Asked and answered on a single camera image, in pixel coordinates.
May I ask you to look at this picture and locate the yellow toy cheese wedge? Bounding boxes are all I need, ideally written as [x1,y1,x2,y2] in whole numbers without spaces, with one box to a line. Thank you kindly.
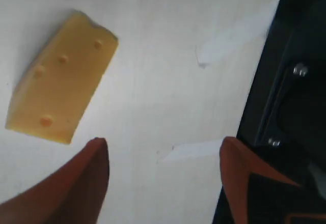
[5,11,119,144]

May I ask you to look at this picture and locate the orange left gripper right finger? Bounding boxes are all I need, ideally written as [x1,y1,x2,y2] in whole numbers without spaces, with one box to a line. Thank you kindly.
[219,136,326,224]

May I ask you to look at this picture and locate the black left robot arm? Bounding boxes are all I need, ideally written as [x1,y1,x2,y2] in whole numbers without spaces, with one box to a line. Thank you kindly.
[1,0,325,223]

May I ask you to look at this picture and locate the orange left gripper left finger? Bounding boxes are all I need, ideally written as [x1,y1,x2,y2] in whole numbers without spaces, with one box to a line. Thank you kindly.
[1,138,110,223]

